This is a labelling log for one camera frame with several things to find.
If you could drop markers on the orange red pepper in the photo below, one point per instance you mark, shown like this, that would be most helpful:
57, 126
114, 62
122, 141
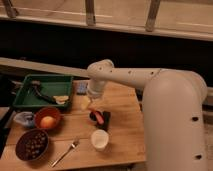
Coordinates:
99, 118

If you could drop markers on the dark bowl with beans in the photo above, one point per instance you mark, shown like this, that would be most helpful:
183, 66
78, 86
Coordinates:
32, 145

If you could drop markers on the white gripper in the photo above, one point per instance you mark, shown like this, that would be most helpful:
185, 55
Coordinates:
95, 90

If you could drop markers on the pale yellow food piece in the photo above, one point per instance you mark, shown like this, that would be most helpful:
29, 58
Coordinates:
61, 99

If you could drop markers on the silver metal fork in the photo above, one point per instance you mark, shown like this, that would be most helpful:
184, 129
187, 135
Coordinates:
73, 145

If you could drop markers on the white plastic cup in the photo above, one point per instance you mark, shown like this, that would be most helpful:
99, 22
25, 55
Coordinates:
100, 139

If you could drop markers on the red orange bowl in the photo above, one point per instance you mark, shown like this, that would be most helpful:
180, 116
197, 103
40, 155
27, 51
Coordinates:
47, 111

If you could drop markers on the green plastic tray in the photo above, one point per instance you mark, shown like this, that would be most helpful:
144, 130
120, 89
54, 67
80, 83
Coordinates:
51, 85

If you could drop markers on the small metal cup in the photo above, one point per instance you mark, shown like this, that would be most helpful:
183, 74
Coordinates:
92, 116

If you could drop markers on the wooden cutting board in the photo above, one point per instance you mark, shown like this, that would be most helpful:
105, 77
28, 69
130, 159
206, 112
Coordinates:
125, 129

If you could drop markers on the blue sponge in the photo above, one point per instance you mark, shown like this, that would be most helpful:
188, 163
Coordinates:
81, 88

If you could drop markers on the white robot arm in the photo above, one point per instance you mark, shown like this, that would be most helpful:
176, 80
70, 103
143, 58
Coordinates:
172, 106

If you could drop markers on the dark curved utensil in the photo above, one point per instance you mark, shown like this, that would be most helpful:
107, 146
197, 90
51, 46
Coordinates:
36, 85

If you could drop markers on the blue grey cloth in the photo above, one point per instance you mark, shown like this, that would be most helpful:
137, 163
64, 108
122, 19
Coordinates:
26, 119

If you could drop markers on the yellow orange fruit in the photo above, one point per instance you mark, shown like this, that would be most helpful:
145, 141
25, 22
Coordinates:
47, 122

